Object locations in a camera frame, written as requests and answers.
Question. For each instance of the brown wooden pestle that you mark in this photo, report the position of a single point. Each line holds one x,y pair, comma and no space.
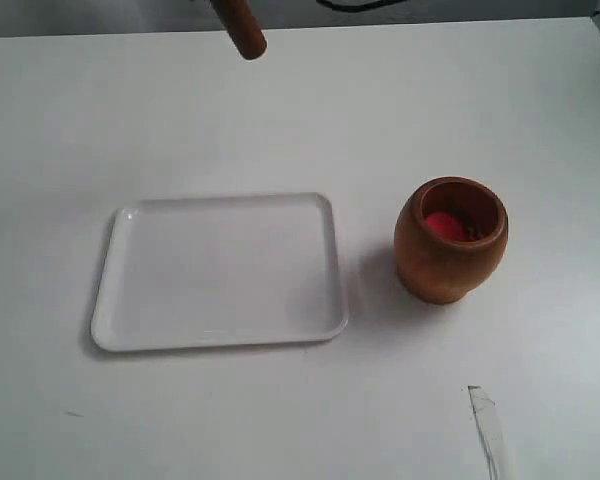
242,27

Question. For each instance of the red ball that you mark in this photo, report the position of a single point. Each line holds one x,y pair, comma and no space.
447,226

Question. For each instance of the wooden mortar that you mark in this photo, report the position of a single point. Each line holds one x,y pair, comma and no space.
438,269

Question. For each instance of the white rectangular plastic tray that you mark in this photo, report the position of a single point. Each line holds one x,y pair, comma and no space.
220,272

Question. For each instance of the clear tape strip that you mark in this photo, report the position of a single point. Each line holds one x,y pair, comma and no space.
491,434

